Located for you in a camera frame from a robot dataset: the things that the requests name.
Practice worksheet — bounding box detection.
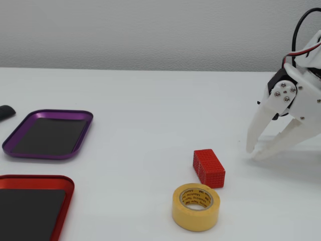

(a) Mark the red metal tray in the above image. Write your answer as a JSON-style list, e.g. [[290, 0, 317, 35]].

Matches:
[[0, 175, 75, 241]]

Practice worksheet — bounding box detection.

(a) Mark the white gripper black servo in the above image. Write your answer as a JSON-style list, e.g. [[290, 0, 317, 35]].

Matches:
[[246, 62, 321, 161]]

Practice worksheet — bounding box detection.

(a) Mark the black rounded object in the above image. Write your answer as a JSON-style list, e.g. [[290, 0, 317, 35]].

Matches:
[[0, 105, 17, 123]]

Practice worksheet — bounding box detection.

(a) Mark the purple metal tray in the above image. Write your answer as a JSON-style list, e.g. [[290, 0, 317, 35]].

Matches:
[[2, 109, 94, 161]]

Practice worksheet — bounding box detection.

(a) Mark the black cable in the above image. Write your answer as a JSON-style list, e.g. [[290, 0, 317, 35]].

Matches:
[[292, 7, 321, 67]]

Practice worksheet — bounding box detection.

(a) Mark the red white servo wire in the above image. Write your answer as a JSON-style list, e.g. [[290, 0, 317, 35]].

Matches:
[[283, 41, 321, 66]]

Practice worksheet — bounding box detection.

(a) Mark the red textured rectangular block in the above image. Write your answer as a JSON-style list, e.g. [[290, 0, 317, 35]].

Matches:
[[193, 149, 226, 189]]

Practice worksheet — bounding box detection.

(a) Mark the yellow masking tape roll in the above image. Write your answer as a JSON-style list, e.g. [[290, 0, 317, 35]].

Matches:
[[172, 183, 220, 232]]

